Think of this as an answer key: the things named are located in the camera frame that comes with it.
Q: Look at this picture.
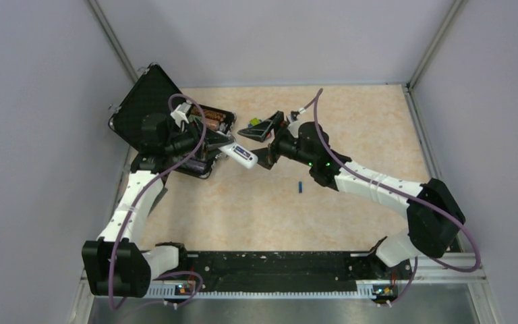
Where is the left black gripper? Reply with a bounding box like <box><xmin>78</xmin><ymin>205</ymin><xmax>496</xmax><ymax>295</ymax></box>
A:
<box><xmin>164</xmin><ymin>116</ymin><xmax>233</xmax><ymax>159</ymax></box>

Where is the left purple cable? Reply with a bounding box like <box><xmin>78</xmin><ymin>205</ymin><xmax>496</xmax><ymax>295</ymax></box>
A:
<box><xmin>108</xmin><ymin>94</ymin><xmax>208</xmax><ymax>311</ymax></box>

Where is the colourful toy brick car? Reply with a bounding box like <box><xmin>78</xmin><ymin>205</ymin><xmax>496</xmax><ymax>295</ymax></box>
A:
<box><xmin>248</xmin><ymin>118</ymin><xmax>262</xmax><ymax>128</ymax></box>

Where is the purple cable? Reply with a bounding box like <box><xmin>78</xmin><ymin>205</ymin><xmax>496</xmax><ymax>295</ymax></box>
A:
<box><xmin>301</xmin><ymin>88</ymin><xmax>482</xmax><ymax>307</ymax></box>
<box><xmin>108</xmin><ymin>94</ymin><xmax>208</xmax><ymax>311</ymax></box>

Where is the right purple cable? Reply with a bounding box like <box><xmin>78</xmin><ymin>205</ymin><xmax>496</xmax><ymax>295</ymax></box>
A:
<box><xmin>301</xmin><ymin>88</ymin><xmax>482</xmax><ymax>307</ymax></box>

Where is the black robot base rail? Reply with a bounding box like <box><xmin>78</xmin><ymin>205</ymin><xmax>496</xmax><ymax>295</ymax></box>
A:
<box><xmin>178</xmin><ymin>251</ymin><xmax>413</xmax><ymax>298</ymax></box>

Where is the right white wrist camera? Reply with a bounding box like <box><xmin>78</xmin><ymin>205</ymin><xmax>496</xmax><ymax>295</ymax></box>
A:
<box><xmin>287</xmin><ymin>111</ymin><xmax>303</xmax><ymax>137</ymax></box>

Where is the purple AAA battery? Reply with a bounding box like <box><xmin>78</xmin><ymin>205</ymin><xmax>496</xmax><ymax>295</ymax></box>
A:
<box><xmin>233</xmin><ymin>146</ymin><xmax>253</xmax><ymax>160</ymax></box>

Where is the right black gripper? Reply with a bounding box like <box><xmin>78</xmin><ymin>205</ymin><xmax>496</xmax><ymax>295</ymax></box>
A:
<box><xmin>239</xmin><ymin>111</ymin><xmax>316</xmax><ymax>169</ymax></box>

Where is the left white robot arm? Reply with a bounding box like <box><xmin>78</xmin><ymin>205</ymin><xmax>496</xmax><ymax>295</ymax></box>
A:
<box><xmin>82</xmin><ymin>113</ymin><xmax>236</xmax><ymax>298</ymax></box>

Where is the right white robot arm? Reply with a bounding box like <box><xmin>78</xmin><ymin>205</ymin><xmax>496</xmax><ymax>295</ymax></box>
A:
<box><xmin>238</xmin><ymin>111</ymin><xmax>465</xmax><ymax>278</ymax></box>

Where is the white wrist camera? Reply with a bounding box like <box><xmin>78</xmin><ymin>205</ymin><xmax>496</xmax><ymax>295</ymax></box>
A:
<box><xmin>287</xmin><ymin>111</ymin><xmax>303</xmax><ymax>137</ymax></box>
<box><xmin>170</xmin><ymin>101</ymin><xmax>194</xmax><ymax>128</ymax></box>

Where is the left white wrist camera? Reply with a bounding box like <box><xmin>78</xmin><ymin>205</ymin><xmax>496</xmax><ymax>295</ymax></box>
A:
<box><xmin>170</xmin><ymin>101</ymin><xmax>194</xmax><ymax>128</ymax></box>

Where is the white remote control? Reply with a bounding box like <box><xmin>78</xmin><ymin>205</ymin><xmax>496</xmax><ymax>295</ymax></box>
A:
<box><xmin>219</xmin><ymin>142</ymin><xmax>258</xmax><ymax>169</ymax></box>

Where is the black poker chip case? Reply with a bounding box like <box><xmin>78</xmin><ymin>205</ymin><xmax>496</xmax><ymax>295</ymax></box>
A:
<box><xmin>109</xmin><ymin>63</ymin><xmax>237</xmax><ymax>179</ymax></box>

